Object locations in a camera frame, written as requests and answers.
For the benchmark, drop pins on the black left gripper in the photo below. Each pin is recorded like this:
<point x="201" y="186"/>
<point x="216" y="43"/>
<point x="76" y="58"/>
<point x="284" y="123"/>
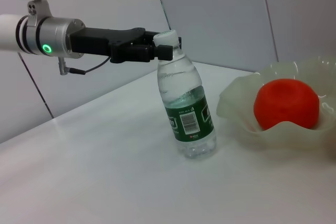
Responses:
<point x="105" y="41"/>

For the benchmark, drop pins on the clear green-label water bottle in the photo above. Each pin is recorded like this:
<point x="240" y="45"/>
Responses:
<point x="183" y="90"/>

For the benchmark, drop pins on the orange fruit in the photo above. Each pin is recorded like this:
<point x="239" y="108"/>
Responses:
<point x="286" y="103"/>

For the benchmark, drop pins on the pale green wavy glass plate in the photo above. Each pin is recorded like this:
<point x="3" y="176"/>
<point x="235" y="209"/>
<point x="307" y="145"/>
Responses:
<point x="236" y="98"/>

